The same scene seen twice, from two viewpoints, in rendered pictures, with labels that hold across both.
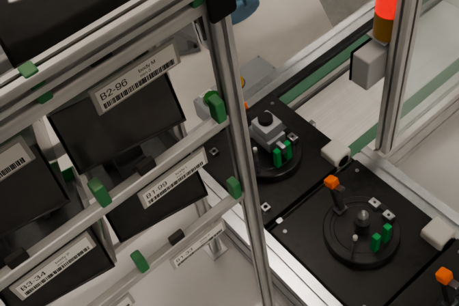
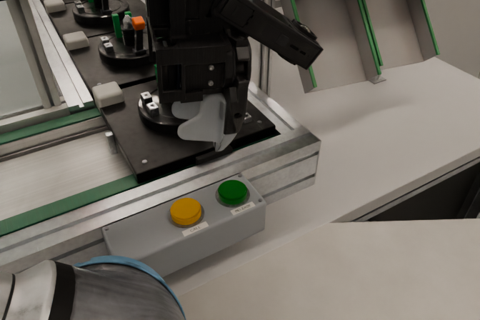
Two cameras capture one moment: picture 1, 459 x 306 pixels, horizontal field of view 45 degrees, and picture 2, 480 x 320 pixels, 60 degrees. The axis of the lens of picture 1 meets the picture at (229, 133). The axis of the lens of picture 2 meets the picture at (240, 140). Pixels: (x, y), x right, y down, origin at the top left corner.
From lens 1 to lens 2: 1.39 m
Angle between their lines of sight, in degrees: 89
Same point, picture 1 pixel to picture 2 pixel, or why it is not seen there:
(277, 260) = not seen: hidden behind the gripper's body
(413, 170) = not seen: hidden behind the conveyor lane
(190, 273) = (288, 105)
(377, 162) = (73, 93)
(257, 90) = (156, 194)
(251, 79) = (156, 215)
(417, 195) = (62, 71)
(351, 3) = not seen: outside the picture
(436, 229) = (76, 36)
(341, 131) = (76, 155)
